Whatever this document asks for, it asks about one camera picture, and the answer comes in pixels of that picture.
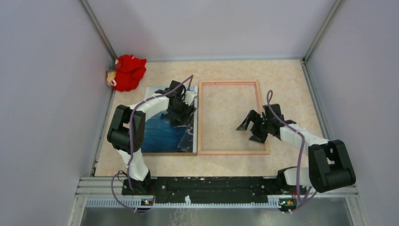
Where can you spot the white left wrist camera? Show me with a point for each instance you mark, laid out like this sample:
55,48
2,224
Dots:
190,97

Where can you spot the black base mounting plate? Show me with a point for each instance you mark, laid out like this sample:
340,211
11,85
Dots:
209,190

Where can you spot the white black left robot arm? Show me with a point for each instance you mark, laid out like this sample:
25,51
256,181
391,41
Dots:
127,130

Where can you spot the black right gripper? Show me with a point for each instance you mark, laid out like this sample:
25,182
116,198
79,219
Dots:
260,137

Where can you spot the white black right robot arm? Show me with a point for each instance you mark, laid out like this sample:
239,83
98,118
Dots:
329,165

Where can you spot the red crumpled cloth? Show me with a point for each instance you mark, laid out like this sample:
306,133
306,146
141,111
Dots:
125,73

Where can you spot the seascape photo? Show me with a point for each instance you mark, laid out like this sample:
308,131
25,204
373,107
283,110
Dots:
160,138

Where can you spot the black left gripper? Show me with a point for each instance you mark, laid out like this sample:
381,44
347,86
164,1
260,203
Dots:
182,117

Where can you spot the aluminium front rail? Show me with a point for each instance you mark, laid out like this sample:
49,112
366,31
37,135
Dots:
99,202

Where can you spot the pink wooden picture frame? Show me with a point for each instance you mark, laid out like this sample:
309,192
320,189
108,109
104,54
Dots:
222,107

